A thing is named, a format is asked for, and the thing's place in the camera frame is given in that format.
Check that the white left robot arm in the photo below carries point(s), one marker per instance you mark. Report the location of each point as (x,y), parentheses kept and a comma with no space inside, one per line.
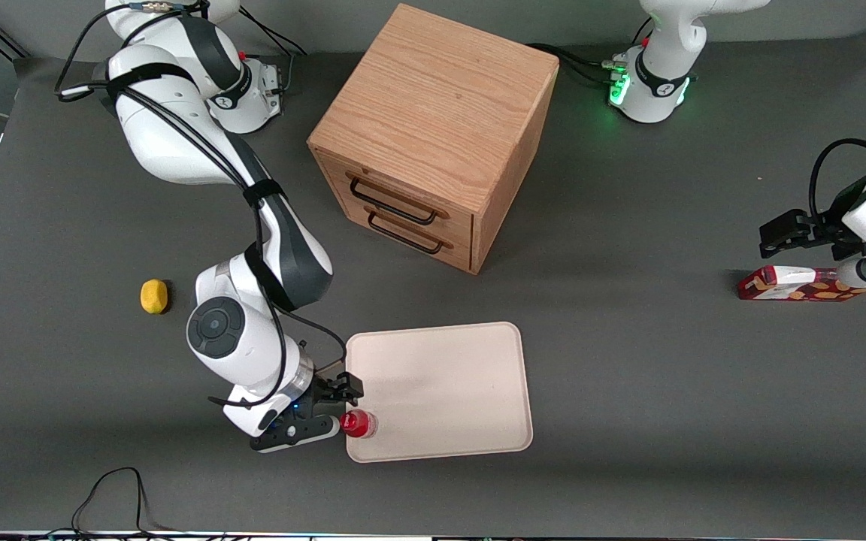
(658,83)

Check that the beige plastic tray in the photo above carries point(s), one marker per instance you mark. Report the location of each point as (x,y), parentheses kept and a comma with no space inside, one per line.
(448,383)

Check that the wooden drawer front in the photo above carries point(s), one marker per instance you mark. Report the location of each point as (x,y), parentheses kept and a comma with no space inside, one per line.
(444,252)
(373,180)

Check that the red coke bottle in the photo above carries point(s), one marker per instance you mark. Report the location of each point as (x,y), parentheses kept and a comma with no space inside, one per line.
(358,424)

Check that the wooden drawer cabinet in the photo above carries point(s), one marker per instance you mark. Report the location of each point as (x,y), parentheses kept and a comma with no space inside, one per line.
(440,105)

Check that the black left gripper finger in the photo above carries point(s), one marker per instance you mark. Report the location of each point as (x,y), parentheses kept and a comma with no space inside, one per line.
(786,249)
(782,227)

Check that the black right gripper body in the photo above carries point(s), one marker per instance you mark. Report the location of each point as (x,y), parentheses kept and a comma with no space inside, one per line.
(325,391)

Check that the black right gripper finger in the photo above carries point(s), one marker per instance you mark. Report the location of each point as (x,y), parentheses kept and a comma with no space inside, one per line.
(335,406)
(348,386)

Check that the yellow lemon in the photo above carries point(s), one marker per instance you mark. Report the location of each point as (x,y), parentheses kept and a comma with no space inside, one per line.
(153,296)

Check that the red snack box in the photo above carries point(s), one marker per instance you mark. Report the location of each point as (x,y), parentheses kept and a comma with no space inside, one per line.
(786,287)

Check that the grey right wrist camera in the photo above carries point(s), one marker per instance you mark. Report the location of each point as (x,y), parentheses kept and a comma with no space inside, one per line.
(298,433)

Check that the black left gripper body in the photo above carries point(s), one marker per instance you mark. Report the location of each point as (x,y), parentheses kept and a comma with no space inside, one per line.
(832,228)

